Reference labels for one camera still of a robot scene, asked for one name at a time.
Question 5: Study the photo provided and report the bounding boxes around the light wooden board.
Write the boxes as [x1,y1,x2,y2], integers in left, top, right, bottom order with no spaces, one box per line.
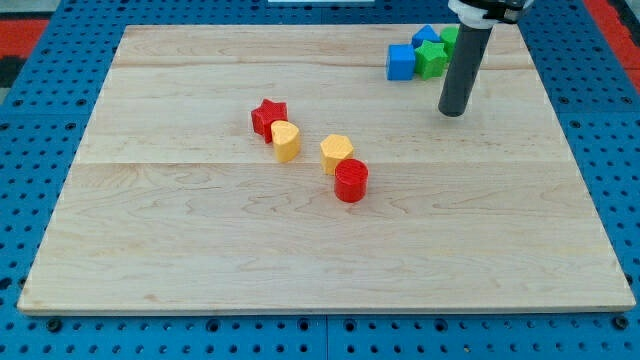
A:
[18,25,635,316]

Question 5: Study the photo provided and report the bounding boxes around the yellow heart block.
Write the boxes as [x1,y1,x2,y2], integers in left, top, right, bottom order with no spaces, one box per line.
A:
[271,120,301,163]

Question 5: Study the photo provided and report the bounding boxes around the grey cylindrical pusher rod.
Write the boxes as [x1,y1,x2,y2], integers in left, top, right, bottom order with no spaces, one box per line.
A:
[438,24,492,117]

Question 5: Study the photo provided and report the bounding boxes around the red cylinder block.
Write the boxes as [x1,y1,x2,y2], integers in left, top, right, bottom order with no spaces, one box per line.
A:
[334,158,369,203]

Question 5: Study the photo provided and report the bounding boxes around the yellow hexagon block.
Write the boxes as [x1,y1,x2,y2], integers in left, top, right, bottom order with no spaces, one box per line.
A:
[320,134,355,175]

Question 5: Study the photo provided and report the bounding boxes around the green star block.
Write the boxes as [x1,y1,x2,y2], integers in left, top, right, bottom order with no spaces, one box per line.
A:
[414,41,448,80]

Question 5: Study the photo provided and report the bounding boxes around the red star block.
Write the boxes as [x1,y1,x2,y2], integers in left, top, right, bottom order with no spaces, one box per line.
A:
[250,98,288,143]

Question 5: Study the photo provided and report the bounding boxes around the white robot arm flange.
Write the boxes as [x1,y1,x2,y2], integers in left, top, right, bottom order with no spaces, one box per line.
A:
[448,0,534,29]

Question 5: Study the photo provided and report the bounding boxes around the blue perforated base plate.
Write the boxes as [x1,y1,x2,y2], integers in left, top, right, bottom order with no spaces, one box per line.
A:
[1,0,639,359]

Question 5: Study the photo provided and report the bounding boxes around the blue triangle block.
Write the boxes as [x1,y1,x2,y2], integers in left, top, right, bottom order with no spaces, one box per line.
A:
[411,24,441,49]

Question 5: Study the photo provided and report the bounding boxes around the green cylinder block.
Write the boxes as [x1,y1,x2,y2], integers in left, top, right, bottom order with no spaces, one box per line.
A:
[439,26,459,62]

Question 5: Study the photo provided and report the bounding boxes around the blue cube block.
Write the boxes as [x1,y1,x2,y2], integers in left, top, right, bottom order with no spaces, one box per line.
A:
[386,44,416,81]

